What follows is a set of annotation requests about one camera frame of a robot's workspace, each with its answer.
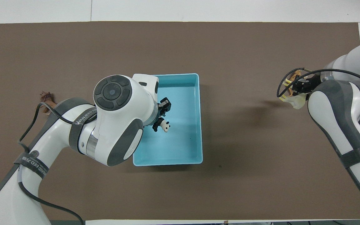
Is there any orange striped tiger toy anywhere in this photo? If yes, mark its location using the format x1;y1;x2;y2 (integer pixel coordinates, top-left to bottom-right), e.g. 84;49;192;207
285;70;302;96

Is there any cream horse toy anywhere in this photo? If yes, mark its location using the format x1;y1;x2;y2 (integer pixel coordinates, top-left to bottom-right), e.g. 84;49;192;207
278;78;308;110

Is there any brown lion toy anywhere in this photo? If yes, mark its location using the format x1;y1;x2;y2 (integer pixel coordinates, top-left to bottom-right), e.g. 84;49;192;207
39;91;58;115

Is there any brown table mat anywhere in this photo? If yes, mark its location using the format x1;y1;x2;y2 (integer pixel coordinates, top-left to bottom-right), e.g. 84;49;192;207
0;21;360;221

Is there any blue plastic storage box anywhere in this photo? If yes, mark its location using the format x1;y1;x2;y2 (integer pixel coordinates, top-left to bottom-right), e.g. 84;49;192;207
132;73;203;166

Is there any black and white panda toy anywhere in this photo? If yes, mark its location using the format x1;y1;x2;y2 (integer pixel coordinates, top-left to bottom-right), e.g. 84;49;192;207
155;120;171;133

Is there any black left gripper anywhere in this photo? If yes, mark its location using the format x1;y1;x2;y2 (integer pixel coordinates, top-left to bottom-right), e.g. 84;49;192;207
152;97;172;131

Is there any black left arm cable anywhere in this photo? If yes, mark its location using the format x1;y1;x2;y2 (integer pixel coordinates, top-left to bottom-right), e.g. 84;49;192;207
18;102;98;225

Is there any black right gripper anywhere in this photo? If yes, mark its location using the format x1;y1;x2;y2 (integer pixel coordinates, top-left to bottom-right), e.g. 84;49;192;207
289;75;324;97

